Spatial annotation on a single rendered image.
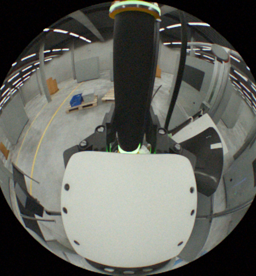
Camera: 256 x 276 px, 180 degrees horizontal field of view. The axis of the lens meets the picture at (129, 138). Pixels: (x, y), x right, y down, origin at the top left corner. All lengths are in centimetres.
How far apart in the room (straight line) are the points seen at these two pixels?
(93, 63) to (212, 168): 738
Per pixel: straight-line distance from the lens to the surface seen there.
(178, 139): 55
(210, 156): 21
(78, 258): 61
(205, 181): 17
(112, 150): 40
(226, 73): 88
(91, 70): 741
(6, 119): 618
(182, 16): 20
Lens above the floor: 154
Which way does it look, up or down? 51 degrees down
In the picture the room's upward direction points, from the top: 3 degrees clockwise
